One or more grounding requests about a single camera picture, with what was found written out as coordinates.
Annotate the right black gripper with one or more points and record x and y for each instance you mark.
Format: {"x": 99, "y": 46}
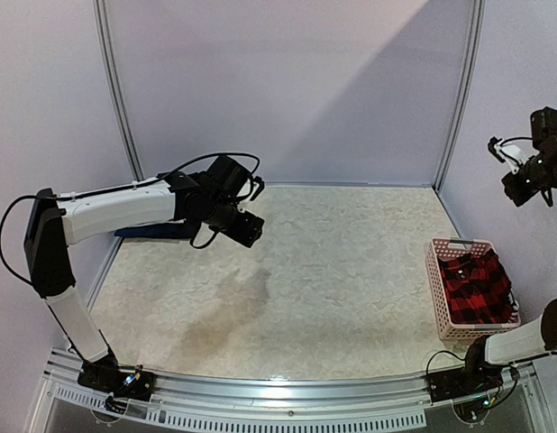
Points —
{"x": 515, "y": 188}

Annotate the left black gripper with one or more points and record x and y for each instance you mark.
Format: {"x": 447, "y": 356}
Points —
{"x": 250, "y": 232}

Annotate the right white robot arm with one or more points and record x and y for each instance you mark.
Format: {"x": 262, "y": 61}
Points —
{"x": 536, "y": 174}

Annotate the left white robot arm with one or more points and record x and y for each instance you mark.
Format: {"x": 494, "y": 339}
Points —
{"x": 211, "y": 198}

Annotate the pink perforated laundry basket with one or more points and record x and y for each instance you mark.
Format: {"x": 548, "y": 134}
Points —
{"x": 446, "y": 249}

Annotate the folded blue garment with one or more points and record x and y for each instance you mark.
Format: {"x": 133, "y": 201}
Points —
{"x": 152, "y": 231}

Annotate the red black plaid shirt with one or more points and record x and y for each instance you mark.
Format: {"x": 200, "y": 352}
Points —
{"x": 478, "y": 290}

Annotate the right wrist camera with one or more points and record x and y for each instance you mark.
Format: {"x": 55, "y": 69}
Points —
{"x": 506, "y": 151}

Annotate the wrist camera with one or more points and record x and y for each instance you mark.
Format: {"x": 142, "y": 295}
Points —
{"x": 257, "y": 185}
{"x": 506, "y": 151}

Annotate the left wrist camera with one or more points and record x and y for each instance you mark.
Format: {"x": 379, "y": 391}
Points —
{"x": 257, "y": 185}

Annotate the right aluminium corner post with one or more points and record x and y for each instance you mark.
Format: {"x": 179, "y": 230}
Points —
{"x": 469, "y": 60}

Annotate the aluminium corner post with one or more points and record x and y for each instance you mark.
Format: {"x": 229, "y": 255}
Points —
{"x": 114, "y": 86}
{"x": 469, "y": 60}

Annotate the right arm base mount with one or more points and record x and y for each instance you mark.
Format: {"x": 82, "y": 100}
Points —
{"x": 476, "y": 375}

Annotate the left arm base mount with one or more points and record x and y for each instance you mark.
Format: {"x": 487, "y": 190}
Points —
{"x": 122, "y": 381}

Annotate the aluminium front rail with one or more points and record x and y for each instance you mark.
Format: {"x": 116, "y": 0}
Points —
{"x": 188, "y": 403}

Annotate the left aluminium corner post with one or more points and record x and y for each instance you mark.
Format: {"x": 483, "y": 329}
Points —
{"x": 114, "y": 86}

